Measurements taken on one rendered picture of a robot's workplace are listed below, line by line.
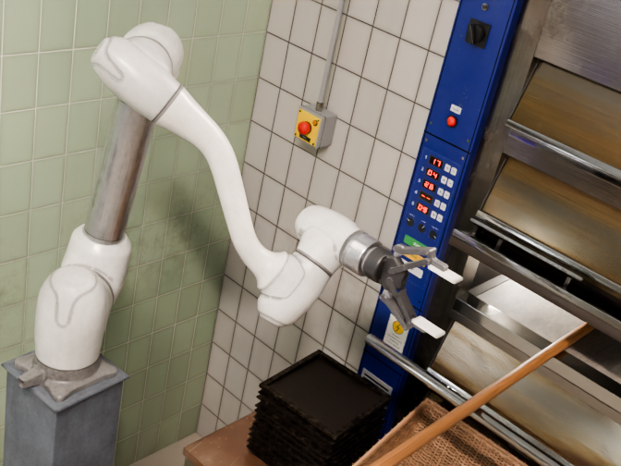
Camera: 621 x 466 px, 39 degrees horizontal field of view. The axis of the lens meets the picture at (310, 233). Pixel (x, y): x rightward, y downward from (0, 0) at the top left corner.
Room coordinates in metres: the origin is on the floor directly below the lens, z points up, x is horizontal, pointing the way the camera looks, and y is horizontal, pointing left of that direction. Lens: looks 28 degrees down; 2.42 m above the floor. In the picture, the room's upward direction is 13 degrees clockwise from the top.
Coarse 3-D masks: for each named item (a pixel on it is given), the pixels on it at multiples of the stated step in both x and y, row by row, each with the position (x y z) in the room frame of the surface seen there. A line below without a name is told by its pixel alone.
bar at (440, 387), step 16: (368, 336) 1.90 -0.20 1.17; (384, 352) 1.86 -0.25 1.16; (416, 368) 1.81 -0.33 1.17; (432, 384) 1.77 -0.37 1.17; (448, 400) 1.74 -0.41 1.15; (464, 400) 1.72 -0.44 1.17; (480, 416) 1.68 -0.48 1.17; (496, 432) 1.65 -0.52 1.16; (512, 432) 1.64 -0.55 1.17; (528, 448) 1.60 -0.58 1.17; (544, 464) 1.57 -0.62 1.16; (560, 464) 1.56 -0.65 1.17
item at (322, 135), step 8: (312, 104) 2.56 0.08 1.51; (304, 112) 2.51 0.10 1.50; (312, 112) 2.50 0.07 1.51; (320, 112) 2.51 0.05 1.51; (328, 112) 2.53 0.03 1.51; (304, 120) 2.50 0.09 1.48; (312, 120) 2.48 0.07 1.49; (320, 120) 2.47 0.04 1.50; (328, 120) 2.49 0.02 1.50; (296, 128) 2.52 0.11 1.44; (312, 128) 2.48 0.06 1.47; (320, 128) 2.47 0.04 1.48; (328, 128) 2.50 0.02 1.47; (296, 136) 2.52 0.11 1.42; (304, 136) 2.50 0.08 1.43; (312, 136) 2.48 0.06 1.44; (320, 136) 2.47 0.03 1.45; (328, 136) 2.50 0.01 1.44; (312, 144) 2.47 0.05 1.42; (320, 144) 2.48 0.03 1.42; (328, 144) 2.51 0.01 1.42
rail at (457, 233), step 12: (456, 228) 2.07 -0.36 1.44; (468, 240) 2.04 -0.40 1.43; (480, 240) 2.04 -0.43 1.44; (492, 252) 1.99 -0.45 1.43; (516, 264) 1.95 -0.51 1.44; (528, 276) 1.93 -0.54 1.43; (540, 276) 1.91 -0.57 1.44; (552, 288) 1.89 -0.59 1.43; (564, 288) 1.88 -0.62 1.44; (576, 300) 1.85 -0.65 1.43; (588, 312) 1.83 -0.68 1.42; (600, 312) 1.81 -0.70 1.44; (612, 324) 1.79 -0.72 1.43
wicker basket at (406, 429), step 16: (416, 416) 2.10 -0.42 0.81; (432, 416) 2.10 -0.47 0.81; (400, 432) 2.04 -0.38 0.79; (416, 432) 2.10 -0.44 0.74; (448, 432) 2.06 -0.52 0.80; (464, 432) 2.04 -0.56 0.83; (384, 448) 1.99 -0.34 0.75; (432, 448) 2.06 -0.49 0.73; (448, 448) 2.04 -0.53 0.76; (464, 448) 2.02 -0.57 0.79; (480, 448) 2.00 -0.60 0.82; (496, 448) 1.99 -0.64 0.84; (368, 464) 1.93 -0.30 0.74; (400, 464) 2.08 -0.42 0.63; (416, 464) 2.06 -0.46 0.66; (432, 464) 2.04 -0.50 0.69; (448, 464) 2.02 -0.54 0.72; (480, 464) 1.98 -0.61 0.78
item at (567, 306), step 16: (496, 240) 2.16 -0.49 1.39; (480, 256) 2.01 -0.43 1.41; (512, 256) 2.07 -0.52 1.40; (528, 256) 2.12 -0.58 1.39; (512, 272) 1.95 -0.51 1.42; (544, 272) 2.03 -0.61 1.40; (560, 272) 2.07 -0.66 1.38; (528, 288) 1.91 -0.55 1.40; (544, 288) 1.89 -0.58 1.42; (576, 288) 1.98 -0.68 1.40; (560, 304) 1.86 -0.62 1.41; (608, 304) 1.94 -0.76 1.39; (592, 320) 1.81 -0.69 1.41
